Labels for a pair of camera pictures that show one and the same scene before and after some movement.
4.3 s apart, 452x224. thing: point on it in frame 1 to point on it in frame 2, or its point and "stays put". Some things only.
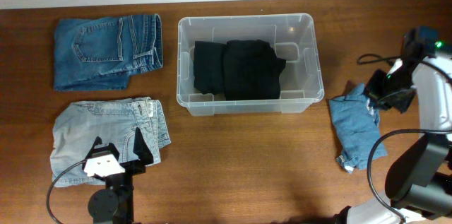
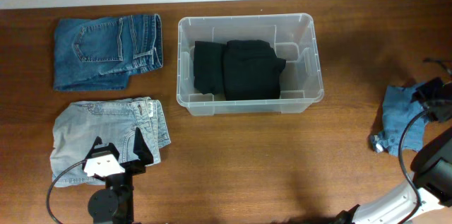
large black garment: (251, 71) stays put
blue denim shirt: (356, 124) to (398, 110)
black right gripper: (375, 98) to (425, 94)
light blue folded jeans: (78, 124) stays put
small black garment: (208, 67) stays put
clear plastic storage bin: (292, 36) stays put
